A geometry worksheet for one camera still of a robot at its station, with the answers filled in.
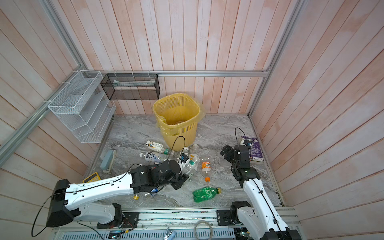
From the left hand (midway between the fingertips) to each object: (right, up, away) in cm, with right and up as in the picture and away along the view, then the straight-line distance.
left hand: (183, 177), depth 71 cm
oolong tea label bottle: (-19, +6, +20) cm, 28 cm away
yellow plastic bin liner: (-6, +35, +30) cm, 47 cm away
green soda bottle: (+12, -12, +9) cm, 19 cm away
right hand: (+26, +12, +13) cm, 31 cm away
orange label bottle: (+13, -1, +17) cm, 22 cm away
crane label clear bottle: (-18, +12, +25) cm, 33 cm away
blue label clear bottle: (-9, +2, -19) cm, 21 cm away
